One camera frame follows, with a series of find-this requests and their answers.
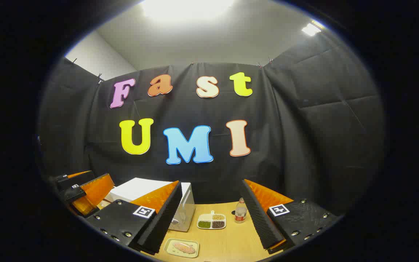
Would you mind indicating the large ceiling light panel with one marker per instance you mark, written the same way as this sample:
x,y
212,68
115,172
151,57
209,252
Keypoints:
x,y
187,9

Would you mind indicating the pink breaded meat patty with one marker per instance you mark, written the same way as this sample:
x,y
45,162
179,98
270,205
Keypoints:
x,y
184,248

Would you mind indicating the divided dish of beans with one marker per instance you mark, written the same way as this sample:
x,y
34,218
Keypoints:
x,y
211,221

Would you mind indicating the pale green rectangular plate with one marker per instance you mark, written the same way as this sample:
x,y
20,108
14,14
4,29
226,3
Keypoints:
x,y
169,246

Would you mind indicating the clear bottle with red label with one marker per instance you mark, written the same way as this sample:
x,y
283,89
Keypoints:
x,y
240,214

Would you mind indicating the black backdrop cloth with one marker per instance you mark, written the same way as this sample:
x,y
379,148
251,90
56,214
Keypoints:
x,y
304,127

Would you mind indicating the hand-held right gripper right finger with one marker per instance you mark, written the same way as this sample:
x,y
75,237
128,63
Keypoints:
x,y
260,218

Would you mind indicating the white microwave oven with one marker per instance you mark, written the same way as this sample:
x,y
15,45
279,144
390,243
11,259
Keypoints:
x,y
133,187

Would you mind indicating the small ceiling light panel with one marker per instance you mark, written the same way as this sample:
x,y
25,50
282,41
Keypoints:
x,y
310,30

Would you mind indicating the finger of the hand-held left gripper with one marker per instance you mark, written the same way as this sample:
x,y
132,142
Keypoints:
x,y
73,193
80,180

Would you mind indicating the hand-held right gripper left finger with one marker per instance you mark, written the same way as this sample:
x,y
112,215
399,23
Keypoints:
x,y
164,218

